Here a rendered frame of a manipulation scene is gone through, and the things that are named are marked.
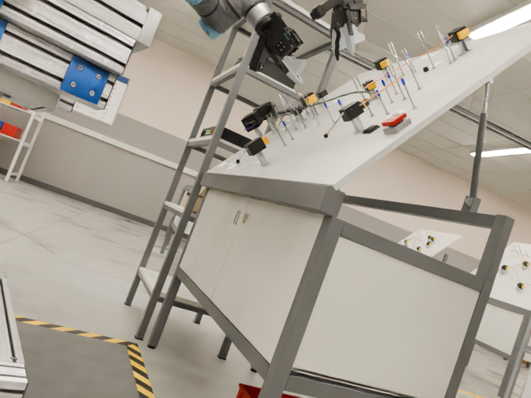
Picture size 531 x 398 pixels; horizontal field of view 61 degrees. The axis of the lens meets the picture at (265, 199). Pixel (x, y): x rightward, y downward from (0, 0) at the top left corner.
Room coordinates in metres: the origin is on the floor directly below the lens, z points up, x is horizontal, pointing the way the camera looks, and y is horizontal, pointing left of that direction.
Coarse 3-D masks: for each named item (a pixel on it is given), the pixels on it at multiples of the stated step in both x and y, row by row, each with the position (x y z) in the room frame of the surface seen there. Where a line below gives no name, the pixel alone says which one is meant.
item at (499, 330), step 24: (504, 264) 5.31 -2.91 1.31; (528, 264) 4.94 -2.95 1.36; (504, 288) 4.89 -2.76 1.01; (528, 288) 4.69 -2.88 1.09; (504, 312) 4.61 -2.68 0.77; (528, 312) 4.33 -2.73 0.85; (480, 336) 4.79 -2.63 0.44; (504, 336) 4.51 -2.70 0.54; (528, 360) 4.42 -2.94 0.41; (504, 384) 4.33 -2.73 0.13
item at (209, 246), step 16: (208, 192) 2.15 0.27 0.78; (208, 208) 2.06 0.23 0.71; (224, 208) 1.85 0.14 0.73; (240, 208) 1.69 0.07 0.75; (208, 224) 1.98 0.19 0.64; (224, 224) 1.79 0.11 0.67; (192, 240) 2.11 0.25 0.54; (208, 240) 1.91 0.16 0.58; (224, 240) 1.73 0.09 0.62; (192, 256) 2.03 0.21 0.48; (208, 256) 1.84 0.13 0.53; (224, 256) 1.67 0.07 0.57; (192, 272) 1.95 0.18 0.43; (208, 272) 1.77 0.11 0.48; (208, 288) 1.71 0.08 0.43
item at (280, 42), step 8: (272, 16) 1.26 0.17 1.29; (280, 16) 1.27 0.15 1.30; (264, 24) 1.28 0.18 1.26; (272, 24) 1.28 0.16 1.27; (280, 24) 1.26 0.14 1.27; (256, 32) 1.30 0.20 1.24; (264, 32) 1.29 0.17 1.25; (272, 32) 1.28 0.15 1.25; (280, 32) 1.25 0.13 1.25; (288, 32) 1.28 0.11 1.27; (272, 40) 1.27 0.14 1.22; (280, 40) 1.27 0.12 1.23; (288, 40) 1.26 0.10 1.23; (296, 40) 1.28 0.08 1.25; (272, 48) 1.28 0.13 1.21; (280, 48) 1.28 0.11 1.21; (288, 48) 1.26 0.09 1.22; (296, 48) 1.30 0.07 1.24; (280, 56) 1.28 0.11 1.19
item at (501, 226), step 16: (384, 208) 1.84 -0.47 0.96; (400, 208) 1.76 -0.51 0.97; (416, 208) 1.67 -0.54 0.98; (432, 208) 1.60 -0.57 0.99; (448, 208) 1.54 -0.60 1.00; (464, 208) 1.49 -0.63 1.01; (480, 224) 1.40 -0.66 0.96; (496, 224) 1.35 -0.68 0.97; (512, 224) 1.34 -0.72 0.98; (496, 240) 1.33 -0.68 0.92; (496, 256) 1.33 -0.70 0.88; (480, 272) 1.34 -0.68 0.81; (496, 272) 1.34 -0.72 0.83
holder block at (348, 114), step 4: (348, 104) 1.37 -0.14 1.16; (352, 104) 1.34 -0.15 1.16; (356, 104) 1.35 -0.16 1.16; (344, 108) 1.36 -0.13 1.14; (348, 108) 1.34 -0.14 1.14; (352, 108) 1.35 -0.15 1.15; (356, 108) 1.35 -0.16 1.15; (360, 108) 1.35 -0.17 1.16; (340, 112) 1.37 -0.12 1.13; (344, 112) 1.35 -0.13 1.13; (348, 112) 1.34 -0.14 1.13; (352, 112) 1.35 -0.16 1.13; (356, 112) 1.35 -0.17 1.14; (360, 112) 1.36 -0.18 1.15; (344, 116) 1.37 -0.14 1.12; (348, 116) 1.35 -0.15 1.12; (352, 116) 1.35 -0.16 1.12; (356, 116) 1.35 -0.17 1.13; (344, 120) 1.38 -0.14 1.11; (348, 120) 1.36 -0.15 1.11
